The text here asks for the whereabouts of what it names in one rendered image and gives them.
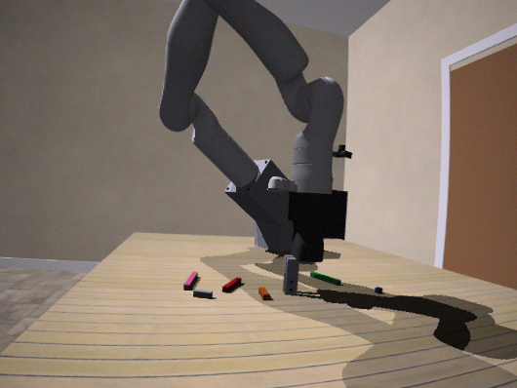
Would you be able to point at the red rod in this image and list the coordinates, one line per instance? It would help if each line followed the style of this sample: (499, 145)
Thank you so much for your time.
(231, 285)

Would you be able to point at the pink rod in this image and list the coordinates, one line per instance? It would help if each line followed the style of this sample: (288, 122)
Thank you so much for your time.
(190, 281)

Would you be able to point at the green rod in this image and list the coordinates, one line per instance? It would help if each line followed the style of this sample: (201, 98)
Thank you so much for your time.
(325, 278)

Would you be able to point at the orange rod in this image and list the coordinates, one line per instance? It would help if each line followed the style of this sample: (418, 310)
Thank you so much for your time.
(263, 293)

